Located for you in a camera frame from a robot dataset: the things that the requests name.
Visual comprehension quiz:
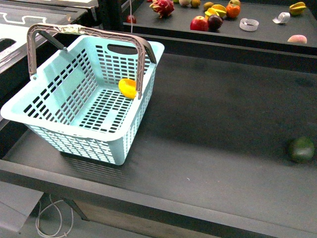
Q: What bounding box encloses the pink dragon fruit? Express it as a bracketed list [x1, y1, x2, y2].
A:
[150, 0, 174, 18]

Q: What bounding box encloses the clear tape ring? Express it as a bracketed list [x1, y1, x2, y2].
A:
[239, 18, 260, 32]

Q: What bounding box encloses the brown kiwi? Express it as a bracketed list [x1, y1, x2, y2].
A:
[190, 0, 201, 8]
[203, 1, 214, 11]

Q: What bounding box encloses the yellow star fruit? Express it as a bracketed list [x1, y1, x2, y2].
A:
[289, 1, 307, 16]
[205, 4, 227, 19]

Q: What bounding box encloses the yellow mango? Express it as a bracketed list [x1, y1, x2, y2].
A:
[118, 78, 137, 100]

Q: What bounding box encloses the green avocado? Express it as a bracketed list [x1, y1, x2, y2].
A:
[288, 136, 315, 163]

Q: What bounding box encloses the small red fruit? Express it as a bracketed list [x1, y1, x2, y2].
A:
[126, 14, 137, 24]

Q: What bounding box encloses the orange persimmon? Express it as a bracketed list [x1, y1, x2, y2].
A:
[226, 4, 241, 19]

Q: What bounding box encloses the grey basket handle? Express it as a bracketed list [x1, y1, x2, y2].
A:
[27, 23, 157, 100]

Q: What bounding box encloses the pink peach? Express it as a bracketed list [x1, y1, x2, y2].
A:
[287, 35, 307, 44]

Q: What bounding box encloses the dark purple plum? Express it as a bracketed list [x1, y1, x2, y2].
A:
[208, 14, 223, 31]

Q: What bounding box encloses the light blue plastic basket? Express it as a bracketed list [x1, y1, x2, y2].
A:
[0, 36, 157, 165]

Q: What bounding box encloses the red apple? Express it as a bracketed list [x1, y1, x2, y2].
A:
[190, 16, 209, 32]

